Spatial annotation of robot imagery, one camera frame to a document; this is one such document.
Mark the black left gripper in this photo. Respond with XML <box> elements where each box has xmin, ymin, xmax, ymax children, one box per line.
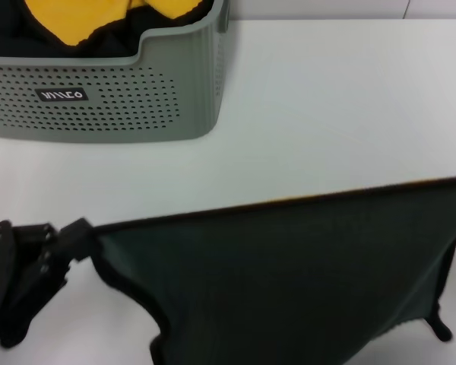
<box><xmin>0</xmin><ymin>216</ymin><xmax>102</xmax><ymax>349</ymax></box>

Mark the yellow towel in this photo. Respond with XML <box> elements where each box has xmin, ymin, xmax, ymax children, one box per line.
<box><xmin>24</xmin><ymin>0</ymin><xmax>214</xmax><ymax>47</ymax></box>

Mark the grey perforated storage box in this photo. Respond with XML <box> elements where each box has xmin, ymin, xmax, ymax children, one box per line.
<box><xmin>0</xmin><ymin>0</ymin><xmax>231</xmax><ymax>144</ymax></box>

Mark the dark green towel black trim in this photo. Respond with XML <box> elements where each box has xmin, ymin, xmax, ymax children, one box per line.
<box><xmin>90</xmin><ymin>173</ymin><xmax>456</xmax><ymax>365</ymax></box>

